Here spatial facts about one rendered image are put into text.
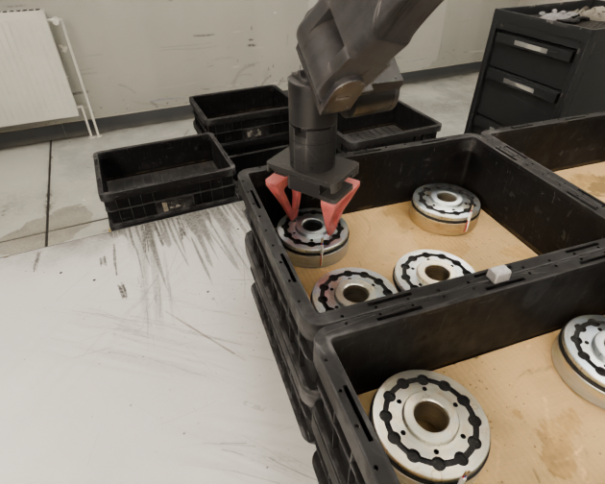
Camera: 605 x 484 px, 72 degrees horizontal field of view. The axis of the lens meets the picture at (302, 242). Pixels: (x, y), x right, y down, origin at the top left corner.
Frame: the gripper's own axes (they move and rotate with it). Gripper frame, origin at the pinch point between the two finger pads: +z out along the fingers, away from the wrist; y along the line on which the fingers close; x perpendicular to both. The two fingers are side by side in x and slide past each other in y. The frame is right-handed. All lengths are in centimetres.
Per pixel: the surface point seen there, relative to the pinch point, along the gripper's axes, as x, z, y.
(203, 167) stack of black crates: -51, 39, 80
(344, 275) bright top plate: 5.8, 1.3, -8.5
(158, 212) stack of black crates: -22, 38, 69
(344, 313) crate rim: 17.1, -6.0, -14.5
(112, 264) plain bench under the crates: 12.0, 17.2, 36.0
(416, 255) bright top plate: -2.4, 1.2, -14.6
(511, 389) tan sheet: 8.4, 4.1, -29.7
